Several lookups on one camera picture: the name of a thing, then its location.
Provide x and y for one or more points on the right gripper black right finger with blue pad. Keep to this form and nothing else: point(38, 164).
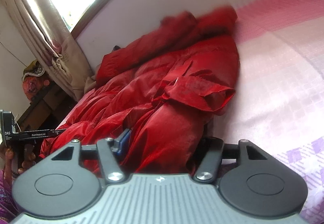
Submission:
point(249, 179)

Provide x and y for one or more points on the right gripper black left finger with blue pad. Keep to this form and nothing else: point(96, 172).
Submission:
point(71, 179)

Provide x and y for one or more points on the red puffer coat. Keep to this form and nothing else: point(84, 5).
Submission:
point(164, 87)

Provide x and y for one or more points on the person's left hand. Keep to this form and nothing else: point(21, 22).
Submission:
point(10, 165)

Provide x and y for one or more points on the dark wooden bedside furniture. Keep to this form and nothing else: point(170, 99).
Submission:
point(47, 109)

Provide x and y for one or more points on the pink checked bed sheet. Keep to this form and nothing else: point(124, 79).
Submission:
point(278, 99)

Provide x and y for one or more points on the beige patterned curtain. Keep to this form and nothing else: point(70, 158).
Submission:
point(50, 41)

